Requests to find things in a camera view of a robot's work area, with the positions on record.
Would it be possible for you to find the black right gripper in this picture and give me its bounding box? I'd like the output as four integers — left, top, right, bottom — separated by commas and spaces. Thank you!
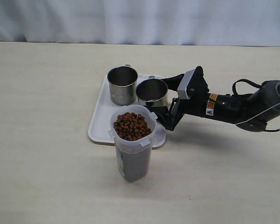
145, 66, 210, 131

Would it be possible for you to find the steel mug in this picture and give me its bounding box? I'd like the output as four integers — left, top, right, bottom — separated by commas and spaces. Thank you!
136, 76, 168, 107
107, 64, 138, 106

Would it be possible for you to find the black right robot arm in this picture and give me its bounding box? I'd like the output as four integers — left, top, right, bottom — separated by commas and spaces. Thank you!
146, 66, 280, 133

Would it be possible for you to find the clear plastic tall container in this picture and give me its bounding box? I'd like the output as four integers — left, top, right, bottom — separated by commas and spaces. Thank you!
109, 105, 157, 182

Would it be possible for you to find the white plastic tray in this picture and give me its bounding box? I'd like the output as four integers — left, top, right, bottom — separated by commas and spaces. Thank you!
88, 74, 166, 148

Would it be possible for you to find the white backdrop curtain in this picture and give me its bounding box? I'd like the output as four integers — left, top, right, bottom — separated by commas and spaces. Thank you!
0, 0, 280, 46

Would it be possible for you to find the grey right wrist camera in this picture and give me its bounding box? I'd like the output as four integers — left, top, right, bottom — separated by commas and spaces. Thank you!
177, 69, 195, 100

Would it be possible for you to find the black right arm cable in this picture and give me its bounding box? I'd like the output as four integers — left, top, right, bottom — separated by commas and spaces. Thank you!
231, 78, 280, 133

